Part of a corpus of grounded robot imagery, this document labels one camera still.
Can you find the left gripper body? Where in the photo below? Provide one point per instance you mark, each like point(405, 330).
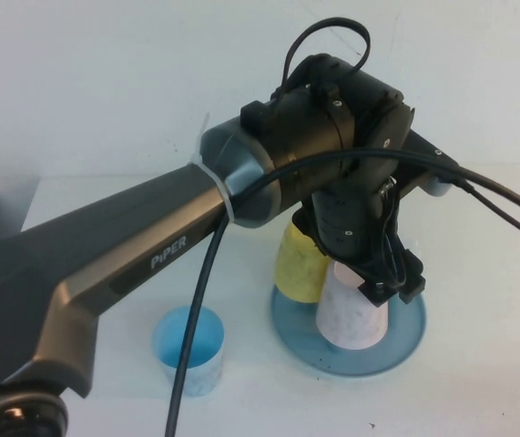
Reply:
point(346, 227)

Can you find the pink plastic cup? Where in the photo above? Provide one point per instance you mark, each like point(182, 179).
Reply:
point(350, 318)

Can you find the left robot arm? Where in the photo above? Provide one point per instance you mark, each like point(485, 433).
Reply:
point(105, 246)

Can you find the yellow plastic cup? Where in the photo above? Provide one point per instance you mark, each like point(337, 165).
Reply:
point(298, 273)

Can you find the blue cup stand white caps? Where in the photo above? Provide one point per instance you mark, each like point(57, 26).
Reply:
point(405, 337)

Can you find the blue plastic cup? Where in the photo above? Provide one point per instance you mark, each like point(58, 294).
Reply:
point(207, 334)

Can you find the white zip tie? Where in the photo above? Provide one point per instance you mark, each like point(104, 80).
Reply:
point(217, 184)

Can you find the wrist camera with black bracket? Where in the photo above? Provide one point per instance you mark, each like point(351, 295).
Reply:
point(423, 155)

